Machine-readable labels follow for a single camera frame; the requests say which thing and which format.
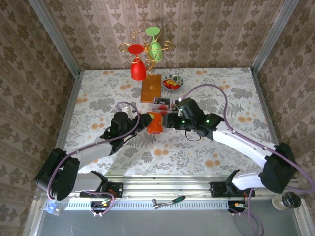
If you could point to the orange card holder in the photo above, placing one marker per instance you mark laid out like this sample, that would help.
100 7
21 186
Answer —
155 127

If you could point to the clear acrylic card stand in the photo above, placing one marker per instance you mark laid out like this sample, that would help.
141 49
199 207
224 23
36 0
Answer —
170 106

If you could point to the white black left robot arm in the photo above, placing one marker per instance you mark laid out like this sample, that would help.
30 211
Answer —
93 153

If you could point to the black VIP credit card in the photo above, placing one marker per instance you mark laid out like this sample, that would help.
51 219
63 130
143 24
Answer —
162 101

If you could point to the red yellow snack packet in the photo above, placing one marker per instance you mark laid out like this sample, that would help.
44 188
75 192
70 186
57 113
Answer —
171 85

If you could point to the small patterned bowl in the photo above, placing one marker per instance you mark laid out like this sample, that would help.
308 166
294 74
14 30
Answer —
181 79

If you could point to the red wine glass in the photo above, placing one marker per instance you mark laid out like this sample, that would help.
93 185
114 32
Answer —
137 71

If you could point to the floral tablecloth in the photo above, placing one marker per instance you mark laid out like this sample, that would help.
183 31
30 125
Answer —
110 86

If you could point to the green wine glass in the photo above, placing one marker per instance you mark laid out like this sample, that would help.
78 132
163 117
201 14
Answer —
155 48

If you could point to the black power connector board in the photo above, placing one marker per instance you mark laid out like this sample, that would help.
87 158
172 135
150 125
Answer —
98 206
236 206

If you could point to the grey metal tray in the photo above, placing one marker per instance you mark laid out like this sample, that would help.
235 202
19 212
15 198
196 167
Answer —
172 223

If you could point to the blue white plastic connector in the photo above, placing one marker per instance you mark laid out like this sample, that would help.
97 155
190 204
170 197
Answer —
51 209

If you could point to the clear jar black lid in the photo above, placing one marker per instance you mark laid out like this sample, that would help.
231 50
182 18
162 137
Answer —
290 200

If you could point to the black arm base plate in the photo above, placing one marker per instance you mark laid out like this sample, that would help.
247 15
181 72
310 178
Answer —
217 190
118 189

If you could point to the aluminium side rail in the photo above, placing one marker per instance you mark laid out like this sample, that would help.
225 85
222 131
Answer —
266 110
69 110

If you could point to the aluminium mounting rail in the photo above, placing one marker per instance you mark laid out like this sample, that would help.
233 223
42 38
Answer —
172 188

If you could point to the aluminium frame post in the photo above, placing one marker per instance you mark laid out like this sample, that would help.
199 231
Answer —
55 37
273 37

